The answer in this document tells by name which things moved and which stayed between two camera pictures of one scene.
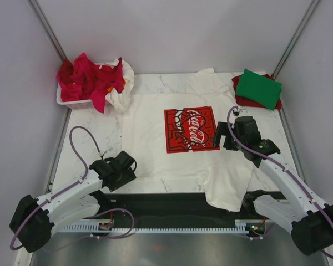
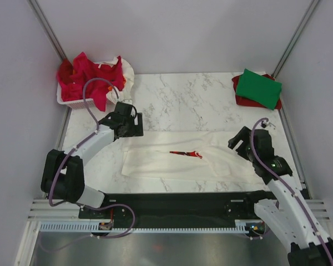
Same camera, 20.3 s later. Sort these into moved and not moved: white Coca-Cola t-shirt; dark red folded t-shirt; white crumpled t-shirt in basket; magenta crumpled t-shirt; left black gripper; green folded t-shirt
Moved: white Coca-Cola t-shirt; left black gripper
Not moved: magenta crumpled t-shirt; green folded t-shirt; white crumpled t-shirt in basket; dark red folded t-shirt
